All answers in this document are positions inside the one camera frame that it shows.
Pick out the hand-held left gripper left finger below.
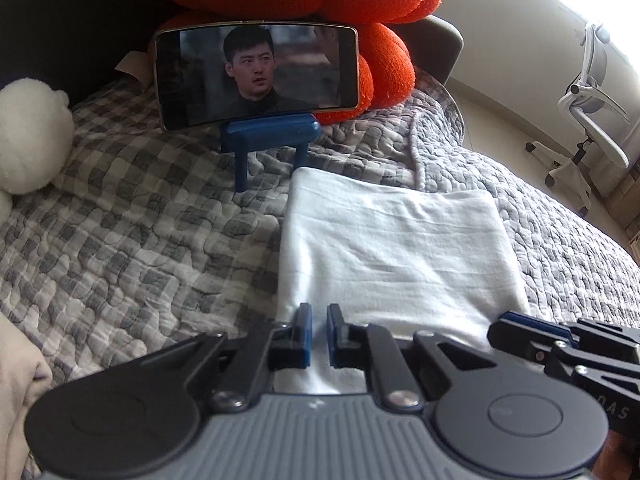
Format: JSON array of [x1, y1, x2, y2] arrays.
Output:
[[145, 303, 315, 413]]

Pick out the grey checkered quilt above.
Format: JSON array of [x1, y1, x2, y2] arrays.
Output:
[[0, 67, 640, 480]]

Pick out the smartphone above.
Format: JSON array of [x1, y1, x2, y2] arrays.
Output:
[[152, 21, 362, 131]]

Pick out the blue phone stand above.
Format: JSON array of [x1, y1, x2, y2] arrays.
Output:
[[221, 114, 322, 193]]

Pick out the grey sofa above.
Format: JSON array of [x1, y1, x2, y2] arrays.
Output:
[[0, 0, 465, 111]]

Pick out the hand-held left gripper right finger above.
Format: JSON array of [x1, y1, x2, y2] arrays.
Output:
[[326, 304, 488, 413]]

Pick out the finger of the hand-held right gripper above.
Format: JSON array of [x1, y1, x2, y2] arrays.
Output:
[[487, 311, 640, 376]]

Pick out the white plush toy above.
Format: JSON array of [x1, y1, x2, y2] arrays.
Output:
[[0, 77, 75, 221]]

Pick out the beige folded blanket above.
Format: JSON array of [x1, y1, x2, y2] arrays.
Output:
[[0, 310, 53, 480]]

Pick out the white office chair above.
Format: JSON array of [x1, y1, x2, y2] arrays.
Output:
[[525, 22, 632, 216]]

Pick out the white pants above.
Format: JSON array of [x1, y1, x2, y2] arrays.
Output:
[[276, 167, 532, 393]]

